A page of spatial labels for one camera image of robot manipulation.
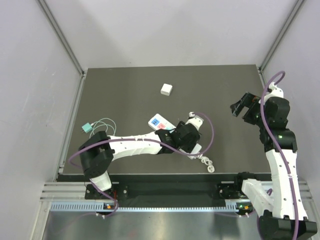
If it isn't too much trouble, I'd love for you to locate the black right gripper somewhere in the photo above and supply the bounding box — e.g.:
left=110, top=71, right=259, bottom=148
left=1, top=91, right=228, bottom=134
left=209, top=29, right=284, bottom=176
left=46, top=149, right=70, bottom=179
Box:
left=230, top=91, right=270, bottom=128

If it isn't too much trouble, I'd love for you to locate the white multicolour power strip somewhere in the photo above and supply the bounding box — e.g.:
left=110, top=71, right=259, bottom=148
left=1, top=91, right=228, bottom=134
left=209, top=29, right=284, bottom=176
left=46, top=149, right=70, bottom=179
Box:
left=148, top=113, right=202, bottom=159

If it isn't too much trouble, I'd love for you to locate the thin teal white cable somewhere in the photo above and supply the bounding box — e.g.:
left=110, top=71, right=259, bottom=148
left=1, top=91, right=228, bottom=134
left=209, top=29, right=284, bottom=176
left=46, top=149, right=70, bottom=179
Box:
left=91, top=117, right=117, bottom=136

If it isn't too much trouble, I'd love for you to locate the teal plug adapter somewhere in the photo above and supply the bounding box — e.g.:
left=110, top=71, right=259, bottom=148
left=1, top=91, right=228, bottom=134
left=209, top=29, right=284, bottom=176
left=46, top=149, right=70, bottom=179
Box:
left=81, top=122, right=93, bottom=134

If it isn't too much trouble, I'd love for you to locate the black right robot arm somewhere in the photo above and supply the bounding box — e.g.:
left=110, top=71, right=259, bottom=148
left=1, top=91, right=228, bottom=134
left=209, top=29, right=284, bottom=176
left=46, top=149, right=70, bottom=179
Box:
left=230, top=92, right=318, bottom=240

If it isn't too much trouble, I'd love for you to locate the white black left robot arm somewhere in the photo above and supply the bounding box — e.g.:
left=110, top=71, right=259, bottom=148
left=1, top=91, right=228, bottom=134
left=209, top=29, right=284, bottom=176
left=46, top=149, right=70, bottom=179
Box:
left=78, top=117, right=203, bottom=199

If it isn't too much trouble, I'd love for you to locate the white cube charger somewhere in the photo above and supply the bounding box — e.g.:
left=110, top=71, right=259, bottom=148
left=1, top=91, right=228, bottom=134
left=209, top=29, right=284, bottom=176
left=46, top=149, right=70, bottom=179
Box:
left=160, top=83, right=173, bottom=96

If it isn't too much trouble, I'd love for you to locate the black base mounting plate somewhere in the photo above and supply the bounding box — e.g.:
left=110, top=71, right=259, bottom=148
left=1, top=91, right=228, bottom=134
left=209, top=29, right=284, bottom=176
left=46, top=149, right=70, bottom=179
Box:
left=85, top=181, right=246, bottom=205

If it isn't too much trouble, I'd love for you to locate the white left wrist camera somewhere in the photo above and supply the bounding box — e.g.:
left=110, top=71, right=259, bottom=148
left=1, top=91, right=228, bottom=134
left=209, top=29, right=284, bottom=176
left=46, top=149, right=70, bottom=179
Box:
left=185, top=112, right=204, bottom=131

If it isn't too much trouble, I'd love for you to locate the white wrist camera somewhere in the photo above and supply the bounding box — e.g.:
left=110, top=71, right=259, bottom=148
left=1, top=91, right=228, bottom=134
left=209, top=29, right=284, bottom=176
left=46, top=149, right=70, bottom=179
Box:
left=185, top=112, right=204, bottom=131
left=264, top=82, right=284, bottom=100

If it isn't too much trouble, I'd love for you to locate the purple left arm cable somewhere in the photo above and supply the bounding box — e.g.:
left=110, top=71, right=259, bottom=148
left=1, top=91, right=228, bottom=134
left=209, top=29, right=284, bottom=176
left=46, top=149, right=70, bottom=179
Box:
left=68, top=111, right=215, bottom=216

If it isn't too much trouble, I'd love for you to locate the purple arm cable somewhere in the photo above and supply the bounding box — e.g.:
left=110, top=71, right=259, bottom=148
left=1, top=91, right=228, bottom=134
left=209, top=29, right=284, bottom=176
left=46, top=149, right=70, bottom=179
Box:
left=68, top=111, right=215, bottom=216
left=256, top=70, right=301, bottom=240

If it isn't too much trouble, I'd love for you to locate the white coiled power cord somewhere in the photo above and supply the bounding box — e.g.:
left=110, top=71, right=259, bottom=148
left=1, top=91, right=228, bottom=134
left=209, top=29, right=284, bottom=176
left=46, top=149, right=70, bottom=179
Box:
left=193, top=153, right=216, bottom=174

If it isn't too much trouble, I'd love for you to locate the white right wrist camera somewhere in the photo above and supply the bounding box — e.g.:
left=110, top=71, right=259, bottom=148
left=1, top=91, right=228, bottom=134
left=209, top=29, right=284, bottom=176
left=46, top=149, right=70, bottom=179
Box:
left=264, top=82, right=284, bottom=100

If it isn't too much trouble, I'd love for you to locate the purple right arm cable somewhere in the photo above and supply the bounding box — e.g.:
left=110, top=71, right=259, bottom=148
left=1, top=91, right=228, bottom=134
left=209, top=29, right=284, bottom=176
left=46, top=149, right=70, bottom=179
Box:
left=256, top=70, right=301, bottom=240

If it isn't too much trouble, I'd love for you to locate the grey slotted cable duct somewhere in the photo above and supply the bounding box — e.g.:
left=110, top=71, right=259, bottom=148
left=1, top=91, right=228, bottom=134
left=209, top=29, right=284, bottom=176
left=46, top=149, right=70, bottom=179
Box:
left=49, top=199, right=253, bottom=213

